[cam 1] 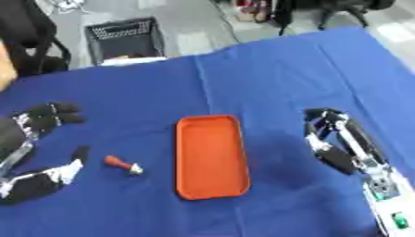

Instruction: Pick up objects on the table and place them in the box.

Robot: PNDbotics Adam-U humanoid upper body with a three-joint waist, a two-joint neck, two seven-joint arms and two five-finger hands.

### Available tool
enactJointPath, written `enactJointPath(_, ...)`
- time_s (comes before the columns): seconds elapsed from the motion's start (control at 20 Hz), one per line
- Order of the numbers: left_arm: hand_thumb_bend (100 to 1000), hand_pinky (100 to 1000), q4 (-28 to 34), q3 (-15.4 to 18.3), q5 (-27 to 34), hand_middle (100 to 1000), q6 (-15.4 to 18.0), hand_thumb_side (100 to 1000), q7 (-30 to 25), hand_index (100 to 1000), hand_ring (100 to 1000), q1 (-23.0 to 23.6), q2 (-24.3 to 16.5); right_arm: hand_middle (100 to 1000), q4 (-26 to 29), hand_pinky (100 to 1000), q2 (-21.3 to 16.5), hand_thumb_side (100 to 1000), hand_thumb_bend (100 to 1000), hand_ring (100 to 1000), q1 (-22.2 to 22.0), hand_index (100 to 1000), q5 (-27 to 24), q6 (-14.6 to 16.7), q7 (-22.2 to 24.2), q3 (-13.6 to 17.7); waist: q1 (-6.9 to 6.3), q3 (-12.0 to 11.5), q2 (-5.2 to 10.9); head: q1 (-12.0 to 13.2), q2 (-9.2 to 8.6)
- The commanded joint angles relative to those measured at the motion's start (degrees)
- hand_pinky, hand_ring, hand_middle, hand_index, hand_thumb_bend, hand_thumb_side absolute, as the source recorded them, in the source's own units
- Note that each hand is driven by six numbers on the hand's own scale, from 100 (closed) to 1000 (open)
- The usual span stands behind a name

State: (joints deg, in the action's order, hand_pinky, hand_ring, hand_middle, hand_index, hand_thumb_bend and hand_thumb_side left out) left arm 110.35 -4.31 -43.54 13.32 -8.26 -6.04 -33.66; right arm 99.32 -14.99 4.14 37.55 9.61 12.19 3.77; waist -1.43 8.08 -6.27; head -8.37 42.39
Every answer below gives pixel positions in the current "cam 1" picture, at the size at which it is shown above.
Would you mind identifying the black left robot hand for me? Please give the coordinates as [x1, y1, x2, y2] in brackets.
[0, 102, 93, 206]

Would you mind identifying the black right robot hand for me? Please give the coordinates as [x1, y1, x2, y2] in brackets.
[301, 107, 389, 176]

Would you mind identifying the person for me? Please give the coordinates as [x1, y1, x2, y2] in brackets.
[0, 40, 19, 92]

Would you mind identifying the black office chair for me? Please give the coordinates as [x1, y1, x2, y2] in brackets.
[0, 0, 73, 78]
[272, 0, 399, 31]

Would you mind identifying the black plastic crate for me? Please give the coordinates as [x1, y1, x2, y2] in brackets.
[82, 17, 169, 67]

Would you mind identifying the orange rectangular tray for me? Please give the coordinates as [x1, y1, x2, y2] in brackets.
[173, 114, 253, 201]

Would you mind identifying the red handled stamp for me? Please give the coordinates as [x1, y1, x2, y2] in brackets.
[102, 155, 146, 177]

